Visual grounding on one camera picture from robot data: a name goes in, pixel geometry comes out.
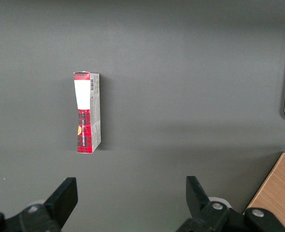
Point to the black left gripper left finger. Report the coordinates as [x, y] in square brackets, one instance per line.
[60, 200]

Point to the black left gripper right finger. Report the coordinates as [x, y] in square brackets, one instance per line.
[198, 200]

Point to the oak wooden drawer cabinet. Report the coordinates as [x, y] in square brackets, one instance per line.
[277, 193]

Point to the red plaid cardboard box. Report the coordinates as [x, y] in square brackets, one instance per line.
[84, 116]

